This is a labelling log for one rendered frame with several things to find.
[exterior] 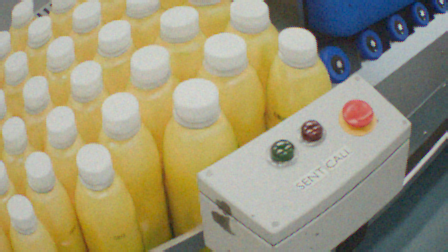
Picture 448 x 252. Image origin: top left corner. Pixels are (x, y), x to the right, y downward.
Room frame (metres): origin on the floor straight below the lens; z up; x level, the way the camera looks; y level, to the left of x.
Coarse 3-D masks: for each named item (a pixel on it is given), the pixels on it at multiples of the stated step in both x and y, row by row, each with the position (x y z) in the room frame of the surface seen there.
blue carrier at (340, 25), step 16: (320, 0) 1.09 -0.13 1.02; (336, 0) 1.07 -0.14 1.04; (352, 0) 1.04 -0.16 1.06; (368, 0) 1.03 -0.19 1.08; (384, 0) 1.05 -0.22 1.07; (400, 0) 1.09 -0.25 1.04; (320, 16) 1.10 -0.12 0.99; (336, 16) 1.07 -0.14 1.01; (352, 16) 1.05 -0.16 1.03; (368, 16) 1.04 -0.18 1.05; (384, 16) 1.08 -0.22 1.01; (336, 32) 1.07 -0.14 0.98; (352, 32) 1.05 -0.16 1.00
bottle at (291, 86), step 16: (272, 64) 0.92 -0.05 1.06; (288, 64) 0.90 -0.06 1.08; (304, 64) 0.90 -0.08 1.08; (320, 64) 0.91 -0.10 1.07; (272, 80) 0.90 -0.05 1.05; (288, 80) 0.89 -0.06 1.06; (304, 80) 0.89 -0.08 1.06; (320, 80) 0.90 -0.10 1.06; (272, 96) 0.90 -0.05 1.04; (288, 96) 0.89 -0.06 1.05; (304, 96) 0.88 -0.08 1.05; (320, 96) 0.89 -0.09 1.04; (272, 112) 0.90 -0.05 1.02; (288, 112) 0.88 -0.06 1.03
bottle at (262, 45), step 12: (228, 24) 0.98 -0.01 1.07; (240, 36) 0.95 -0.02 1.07; (252, 36) 0.95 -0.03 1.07; (264, 36) 0.95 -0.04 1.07; (276, 36) 0.96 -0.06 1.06; (252, 48) 0.94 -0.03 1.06; (264, 48) 0.95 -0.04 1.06; (276, 48) 0.95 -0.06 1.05; (252, 60) 0.94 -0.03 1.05; (264, 60) 0.94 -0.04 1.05; (264, 72) 0.94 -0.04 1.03; (264, 84) 0.94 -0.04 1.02
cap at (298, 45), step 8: (288, 32) 0.92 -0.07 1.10; (296, 32) 0.92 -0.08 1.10; (304, 32) 0.92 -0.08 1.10; (280, 40) 0.91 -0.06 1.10; (288, 40) 0.91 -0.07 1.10; (296, 40) 0.91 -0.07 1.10; (304, 40) 0.91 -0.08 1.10; (312, 40) 0.91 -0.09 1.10; (280, 48) 0.91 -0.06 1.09; (288, 48) 0.90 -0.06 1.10; (296, 48) 0.90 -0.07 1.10; (304, 48) 0.90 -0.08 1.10; (312, 48) 0.90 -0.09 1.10; (288, 56) 0.90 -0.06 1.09; (296, 56) 0.90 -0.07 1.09; (304, 56) 0.90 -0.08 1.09; (312, 56) 0.90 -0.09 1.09
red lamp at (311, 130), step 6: (312, 120) 0.78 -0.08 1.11; (306, 126) 0.78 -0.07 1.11; (312, 126) 0.78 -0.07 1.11; (318, 126) 0.78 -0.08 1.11; (300, 132) 0.78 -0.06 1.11; (306, 132) 0.77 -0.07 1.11; (312, 132) 0.77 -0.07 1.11; (318, 132) 0.77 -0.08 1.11; (306, 138) 0.77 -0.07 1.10; (312, 138) 0.77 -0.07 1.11; (318, 138) 0.77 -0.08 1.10
